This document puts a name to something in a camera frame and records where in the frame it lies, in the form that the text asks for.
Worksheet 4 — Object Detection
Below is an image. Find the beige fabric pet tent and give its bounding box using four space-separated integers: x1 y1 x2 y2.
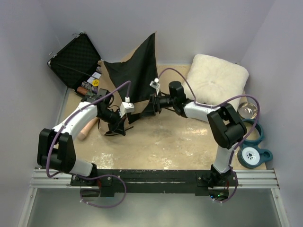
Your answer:
98 33 158 129

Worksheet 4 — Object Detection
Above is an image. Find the white fluffy pillow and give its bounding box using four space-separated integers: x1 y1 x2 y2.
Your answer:
182 54 249 105

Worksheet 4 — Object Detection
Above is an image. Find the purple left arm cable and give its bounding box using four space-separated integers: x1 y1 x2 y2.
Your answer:
46 80 132 178

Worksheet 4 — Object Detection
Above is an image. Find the black poker chip case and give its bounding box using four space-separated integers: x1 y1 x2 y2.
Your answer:
47 32 101 97

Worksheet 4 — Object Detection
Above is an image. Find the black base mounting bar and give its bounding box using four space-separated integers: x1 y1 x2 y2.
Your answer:
71 169 238 197

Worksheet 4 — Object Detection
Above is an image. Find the beige wooden handle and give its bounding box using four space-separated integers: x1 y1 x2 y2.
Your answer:
77 117 98 140

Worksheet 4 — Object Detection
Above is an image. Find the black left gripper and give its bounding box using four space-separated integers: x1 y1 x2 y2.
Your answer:
97 108 127 136

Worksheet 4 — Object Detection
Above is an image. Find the black tent pole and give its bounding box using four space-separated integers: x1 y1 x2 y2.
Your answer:
56 63 91 77

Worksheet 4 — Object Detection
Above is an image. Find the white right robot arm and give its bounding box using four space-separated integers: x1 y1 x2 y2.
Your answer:
140 81 247 188

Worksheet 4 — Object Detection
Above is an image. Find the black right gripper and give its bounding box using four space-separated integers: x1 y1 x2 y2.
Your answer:
140 93 177 117

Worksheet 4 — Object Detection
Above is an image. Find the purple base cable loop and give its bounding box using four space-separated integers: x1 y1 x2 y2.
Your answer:
80 174 128 209

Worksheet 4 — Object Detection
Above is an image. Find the yellow round sticker card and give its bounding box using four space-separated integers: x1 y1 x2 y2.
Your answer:
92 79 99 87

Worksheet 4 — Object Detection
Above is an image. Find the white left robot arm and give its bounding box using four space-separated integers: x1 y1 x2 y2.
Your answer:
37 89 133 185

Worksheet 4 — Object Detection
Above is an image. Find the clear glass bowl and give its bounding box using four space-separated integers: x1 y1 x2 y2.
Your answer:
238 102 258 119

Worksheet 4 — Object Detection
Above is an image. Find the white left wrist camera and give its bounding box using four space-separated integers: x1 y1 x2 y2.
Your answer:
119 97 134 118

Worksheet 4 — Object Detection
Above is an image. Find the aluminium frame rail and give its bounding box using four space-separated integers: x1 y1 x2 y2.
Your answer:
18 89 291 227

